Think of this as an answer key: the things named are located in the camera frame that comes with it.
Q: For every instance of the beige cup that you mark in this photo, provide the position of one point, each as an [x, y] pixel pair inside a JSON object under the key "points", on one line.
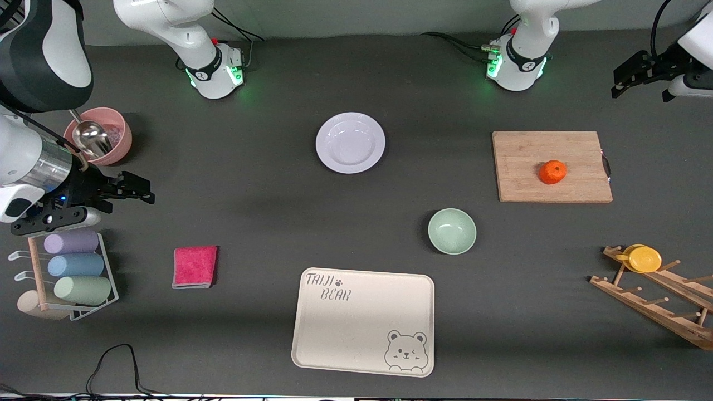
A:
{"points": [[30, 306]]}

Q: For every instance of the blue cup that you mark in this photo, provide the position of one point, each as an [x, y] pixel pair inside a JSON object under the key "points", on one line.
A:
{"points": [[75, 265]]}

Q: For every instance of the green cup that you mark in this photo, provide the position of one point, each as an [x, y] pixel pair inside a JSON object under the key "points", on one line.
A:
{"points": [[82, 289]]}

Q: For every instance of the wooden peg mug rack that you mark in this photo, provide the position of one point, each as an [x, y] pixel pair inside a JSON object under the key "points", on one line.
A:
{"points": [[657, 303]]}

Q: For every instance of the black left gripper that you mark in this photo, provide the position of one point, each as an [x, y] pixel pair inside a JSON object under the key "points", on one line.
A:
{"points": [[669, 61]]}

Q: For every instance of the pink folded cloth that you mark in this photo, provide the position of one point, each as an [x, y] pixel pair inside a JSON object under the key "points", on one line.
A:
{"points": [[194, 267]]}

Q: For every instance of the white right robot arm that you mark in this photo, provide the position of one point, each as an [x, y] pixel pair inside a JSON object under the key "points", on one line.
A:
{"points": [[39, 55]]}

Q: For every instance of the yellow mug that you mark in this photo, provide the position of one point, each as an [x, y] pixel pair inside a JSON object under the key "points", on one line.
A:
{"points": [[643, 259]]}

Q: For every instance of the light green bowl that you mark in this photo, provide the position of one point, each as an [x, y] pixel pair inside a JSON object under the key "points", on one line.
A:
{"points": [[452, 231]]}

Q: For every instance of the pink bowl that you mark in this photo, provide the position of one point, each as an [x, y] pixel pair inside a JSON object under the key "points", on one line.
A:
{"points": [[120, 142]]}

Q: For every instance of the wooden cutting board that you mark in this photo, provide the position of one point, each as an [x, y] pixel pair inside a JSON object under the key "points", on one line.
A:
{"points": [[535, 178]]}

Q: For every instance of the purple cup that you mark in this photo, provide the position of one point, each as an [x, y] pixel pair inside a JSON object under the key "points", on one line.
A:
{"points": [[72, 243]]}

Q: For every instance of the cream bear print tray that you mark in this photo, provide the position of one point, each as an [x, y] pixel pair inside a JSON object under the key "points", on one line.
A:
{"points": [[356, 328]]}

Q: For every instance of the orange fruit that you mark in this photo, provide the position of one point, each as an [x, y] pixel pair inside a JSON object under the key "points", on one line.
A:
{"points": [[552, 172]]}

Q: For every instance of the pale lavender round plate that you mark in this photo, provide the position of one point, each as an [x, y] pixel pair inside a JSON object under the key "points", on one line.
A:
{"points": [[350, 142]]}

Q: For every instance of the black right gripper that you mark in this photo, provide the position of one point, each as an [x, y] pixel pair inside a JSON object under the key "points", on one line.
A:
{"points": [[85, 186]]}

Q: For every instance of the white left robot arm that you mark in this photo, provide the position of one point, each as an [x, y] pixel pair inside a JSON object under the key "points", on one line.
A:
{"points": [[523, 61]]}

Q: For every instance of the metal scoop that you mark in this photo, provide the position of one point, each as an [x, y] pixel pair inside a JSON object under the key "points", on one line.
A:
{"points": [[92, 139]]}

